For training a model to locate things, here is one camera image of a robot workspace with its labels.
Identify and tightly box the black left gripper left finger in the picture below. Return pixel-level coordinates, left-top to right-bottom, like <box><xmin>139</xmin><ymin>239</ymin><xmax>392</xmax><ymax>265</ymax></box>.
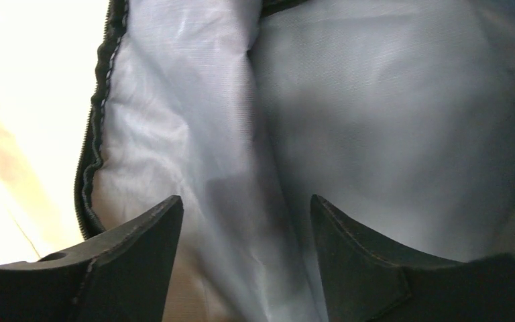
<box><xmin>0</xmin><ymin>196</ymin><xmax>184</xmax><ymax>321</ymax></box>

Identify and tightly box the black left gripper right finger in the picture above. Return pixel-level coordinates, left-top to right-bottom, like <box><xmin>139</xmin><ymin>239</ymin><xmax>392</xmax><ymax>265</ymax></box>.
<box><xmin>310</xmin><ymin>195</ymin><xmax>515</xmax><ymax>322</ymax></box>

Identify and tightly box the beige canvas backpack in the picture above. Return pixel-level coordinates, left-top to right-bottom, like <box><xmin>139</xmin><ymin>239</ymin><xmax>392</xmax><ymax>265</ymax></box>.
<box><xmin>0</xmin><ymin>1</ymin><xmax>515</xmax><ymax>321</ymax></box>

